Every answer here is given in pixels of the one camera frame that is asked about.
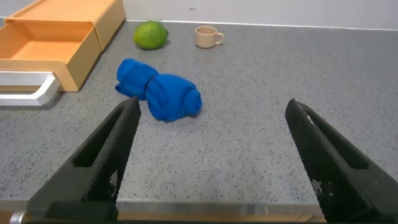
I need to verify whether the small beige cup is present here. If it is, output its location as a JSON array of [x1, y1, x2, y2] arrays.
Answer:
[[195, 25, 225, 49]]

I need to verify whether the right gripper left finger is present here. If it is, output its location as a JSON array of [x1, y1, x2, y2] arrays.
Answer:
[[26, 96, 142, 218]]

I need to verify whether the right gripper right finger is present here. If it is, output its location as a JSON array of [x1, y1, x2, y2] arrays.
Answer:
[[285, 98, 398, 223]]

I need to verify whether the blue cloth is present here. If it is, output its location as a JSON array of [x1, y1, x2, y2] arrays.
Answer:
[[114, 58, 203, 123]]

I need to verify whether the beige drawer box white handle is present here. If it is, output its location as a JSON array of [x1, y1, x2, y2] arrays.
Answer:
[[4, 0, 127, 52]]

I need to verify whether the yellow drawer with white handle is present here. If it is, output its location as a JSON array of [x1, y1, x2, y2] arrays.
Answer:
[[0, 20, 103, 106]]

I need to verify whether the green lime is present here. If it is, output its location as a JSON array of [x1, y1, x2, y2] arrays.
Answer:
[[132, 20, 170, 50]]

